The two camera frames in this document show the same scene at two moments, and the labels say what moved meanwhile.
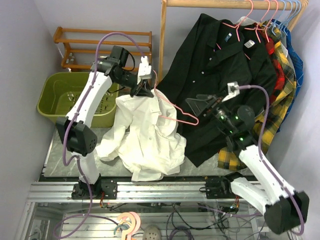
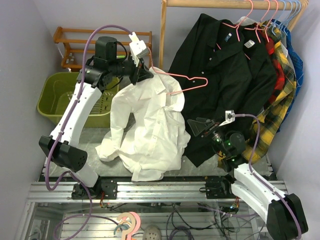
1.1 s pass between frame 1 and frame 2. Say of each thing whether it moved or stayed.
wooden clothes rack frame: stayed
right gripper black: moved
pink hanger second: stayed
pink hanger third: stayed
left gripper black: moved
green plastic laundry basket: stayed
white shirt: moved
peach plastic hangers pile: stayed
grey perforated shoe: stayed
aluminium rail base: stayed
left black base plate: stayed
